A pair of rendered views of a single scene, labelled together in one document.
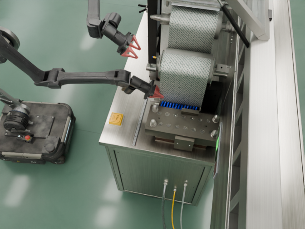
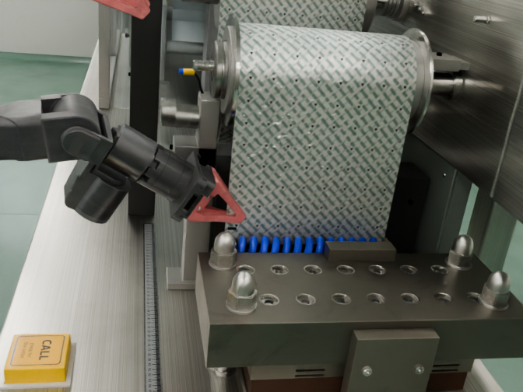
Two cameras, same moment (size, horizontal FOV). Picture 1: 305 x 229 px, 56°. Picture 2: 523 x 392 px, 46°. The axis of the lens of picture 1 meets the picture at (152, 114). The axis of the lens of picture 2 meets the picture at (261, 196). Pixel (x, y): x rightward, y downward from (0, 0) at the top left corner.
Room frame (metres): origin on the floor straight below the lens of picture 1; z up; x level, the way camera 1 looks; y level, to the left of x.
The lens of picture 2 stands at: (0.24, 0.24, 1.43)
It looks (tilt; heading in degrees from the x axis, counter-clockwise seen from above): 24 degrees down; 336
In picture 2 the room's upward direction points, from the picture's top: 6 degrees clockwise
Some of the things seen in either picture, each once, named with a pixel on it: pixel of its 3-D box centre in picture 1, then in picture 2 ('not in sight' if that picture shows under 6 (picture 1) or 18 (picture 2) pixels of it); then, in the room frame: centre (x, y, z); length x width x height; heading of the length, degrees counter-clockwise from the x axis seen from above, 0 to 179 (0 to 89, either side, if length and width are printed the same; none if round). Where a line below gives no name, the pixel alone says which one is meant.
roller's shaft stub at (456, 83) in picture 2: (219, 73); (433, 83); (0.96, -0.33, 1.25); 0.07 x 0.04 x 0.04; 78
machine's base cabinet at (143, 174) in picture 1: (184, 53); not in sight; (1.93, -0.29, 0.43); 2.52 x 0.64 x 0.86; 168
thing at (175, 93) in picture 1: (181, 95); (313, 190); (0.93, -0.15, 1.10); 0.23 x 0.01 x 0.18; 78
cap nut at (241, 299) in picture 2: (153, 121); (243, 288); (0.79, 0.00, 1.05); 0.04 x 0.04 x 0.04
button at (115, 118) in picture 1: (115, 118); (39, 357); (0.91, 0.21, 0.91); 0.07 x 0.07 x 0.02; 78
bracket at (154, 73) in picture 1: (155, 83); (189, 194); (1.06, -0.02, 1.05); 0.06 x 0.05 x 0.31; 78
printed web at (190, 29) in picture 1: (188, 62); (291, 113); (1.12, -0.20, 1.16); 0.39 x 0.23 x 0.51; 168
